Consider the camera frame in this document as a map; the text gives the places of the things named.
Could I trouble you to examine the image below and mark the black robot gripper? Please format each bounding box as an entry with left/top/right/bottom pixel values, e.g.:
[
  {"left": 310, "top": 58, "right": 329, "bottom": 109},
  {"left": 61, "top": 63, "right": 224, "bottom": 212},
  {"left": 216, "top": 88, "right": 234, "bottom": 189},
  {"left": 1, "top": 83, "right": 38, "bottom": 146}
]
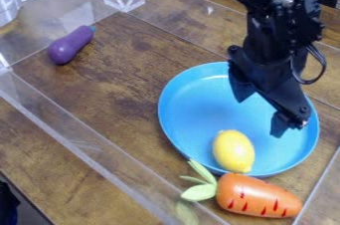
[{"left": 228, "top": 36, "right": 310, "bottom": 138}]

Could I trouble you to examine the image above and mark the yellow toy lemon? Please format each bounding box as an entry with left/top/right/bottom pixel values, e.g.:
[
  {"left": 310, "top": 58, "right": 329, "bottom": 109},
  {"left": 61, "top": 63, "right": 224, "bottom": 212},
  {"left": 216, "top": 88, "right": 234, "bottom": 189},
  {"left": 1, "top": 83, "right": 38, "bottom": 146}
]
[{"left": 212, "top": 129, "right": 254, "bottom": 173}]

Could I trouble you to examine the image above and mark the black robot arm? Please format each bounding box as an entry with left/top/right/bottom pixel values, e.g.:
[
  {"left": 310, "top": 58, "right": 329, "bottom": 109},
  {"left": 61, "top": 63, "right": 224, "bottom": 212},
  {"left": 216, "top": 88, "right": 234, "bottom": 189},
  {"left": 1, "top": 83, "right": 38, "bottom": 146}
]
[{"left": 226, "top": 0, "right": 326, "bottom": 137}]

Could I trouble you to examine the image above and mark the blue round plastic tray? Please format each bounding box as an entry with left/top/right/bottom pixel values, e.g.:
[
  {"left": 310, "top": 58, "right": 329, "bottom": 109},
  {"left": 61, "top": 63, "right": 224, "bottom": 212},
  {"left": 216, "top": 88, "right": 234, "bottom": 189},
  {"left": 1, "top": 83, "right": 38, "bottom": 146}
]
[{"left": 158, "top": 62, "right": 320, "bottom": 177}]

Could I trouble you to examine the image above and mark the orange toy carrot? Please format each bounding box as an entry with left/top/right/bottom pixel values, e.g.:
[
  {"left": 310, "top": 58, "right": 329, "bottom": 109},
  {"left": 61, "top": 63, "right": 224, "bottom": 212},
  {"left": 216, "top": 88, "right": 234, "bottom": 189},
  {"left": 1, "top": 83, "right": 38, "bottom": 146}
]
[{"left": 180, "top": 159, "right": 302, "bottom": 218}]

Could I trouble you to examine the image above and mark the purple toy eggplant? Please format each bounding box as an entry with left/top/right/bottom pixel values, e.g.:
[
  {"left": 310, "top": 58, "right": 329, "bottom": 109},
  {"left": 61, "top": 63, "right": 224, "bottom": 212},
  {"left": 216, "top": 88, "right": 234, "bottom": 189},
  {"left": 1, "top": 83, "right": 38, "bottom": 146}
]
[{"left": 48, "top": 26, "right": 96, "bottom": 65}]

